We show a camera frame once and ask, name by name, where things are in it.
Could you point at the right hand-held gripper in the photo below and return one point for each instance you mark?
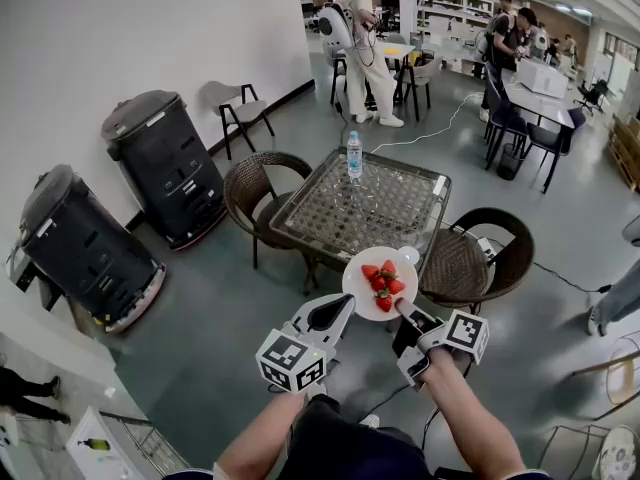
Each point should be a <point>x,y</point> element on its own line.
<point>462,335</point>

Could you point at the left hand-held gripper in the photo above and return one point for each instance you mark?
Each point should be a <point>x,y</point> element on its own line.
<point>292,360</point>

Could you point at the white plate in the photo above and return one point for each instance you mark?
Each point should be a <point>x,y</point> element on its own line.
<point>362,295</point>

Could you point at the person's right forearm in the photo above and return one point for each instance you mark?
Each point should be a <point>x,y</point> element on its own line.
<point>470,423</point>

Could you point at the black wheeled robot base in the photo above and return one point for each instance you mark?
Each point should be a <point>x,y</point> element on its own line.
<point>165,168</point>
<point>85,253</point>

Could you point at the person's left forearm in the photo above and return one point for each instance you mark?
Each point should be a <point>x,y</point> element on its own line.
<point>260,438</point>

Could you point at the red strawberry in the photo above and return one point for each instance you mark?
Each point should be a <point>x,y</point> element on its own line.
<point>396,286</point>
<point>370,271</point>
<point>384,302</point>
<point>388,268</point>
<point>378,283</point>

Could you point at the small white round lid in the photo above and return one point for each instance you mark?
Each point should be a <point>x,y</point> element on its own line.
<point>409,254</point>

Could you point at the brown wicker armchair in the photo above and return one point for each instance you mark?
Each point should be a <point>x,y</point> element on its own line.
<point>460,268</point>
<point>250,183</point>

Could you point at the white power strip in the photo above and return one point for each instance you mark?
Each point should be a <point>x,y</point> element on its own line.
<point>486,250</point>

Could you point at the glass-top wicker table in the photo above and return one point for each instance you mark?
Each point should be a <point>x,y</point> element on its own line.
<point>350,208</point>

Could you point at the person's white shoe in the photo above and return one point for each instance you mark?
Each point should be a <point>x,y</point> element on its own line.
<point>370,421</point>

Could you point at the person's dark clothing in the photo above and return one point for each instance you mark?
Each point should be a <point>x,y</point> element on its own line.
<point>350,448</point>

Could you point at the clear plastic water bottle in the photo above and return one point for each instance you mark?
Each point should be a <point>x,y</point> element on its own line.
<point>354,155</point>

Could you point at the black mesh wastebasket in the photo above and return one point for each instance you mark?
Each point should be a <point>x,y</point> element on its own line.
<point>510,162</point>

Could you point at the dark blue chair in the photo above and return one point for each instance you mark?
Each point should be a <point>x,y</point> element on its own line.
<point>550,140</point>
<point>500,113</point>

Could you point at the wooden stool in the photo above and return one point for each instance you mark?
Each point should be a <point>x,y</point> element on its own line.
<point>622,368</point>

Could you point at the grey chair with black legs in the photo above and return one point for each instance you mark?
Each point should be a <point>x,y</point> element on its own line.
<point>240,108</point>

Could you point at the grey padded chair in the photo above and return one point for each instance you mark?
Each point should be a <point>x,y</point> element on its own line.
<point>422,75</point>

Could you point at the long white-top table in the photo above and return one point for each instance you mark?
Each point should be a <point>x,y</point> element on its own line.
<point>542,105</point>

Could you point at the small white-top table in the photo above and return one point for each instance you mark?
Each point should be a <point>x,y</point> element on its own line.
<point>395,49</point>

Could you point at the white printed carton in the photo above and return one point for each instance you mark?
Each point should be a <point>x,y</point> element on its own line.
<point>97,445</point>

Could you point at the white box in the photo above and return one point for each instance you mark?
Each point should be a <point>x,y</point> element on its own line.
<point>542,79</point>

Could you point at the wooden pallet stack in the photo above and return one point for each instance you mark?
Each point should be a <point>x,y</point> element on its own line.
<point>625,153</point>

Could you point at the white storage shelving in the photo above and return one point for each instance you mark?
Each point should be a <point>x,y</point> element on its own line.
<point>450,8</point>

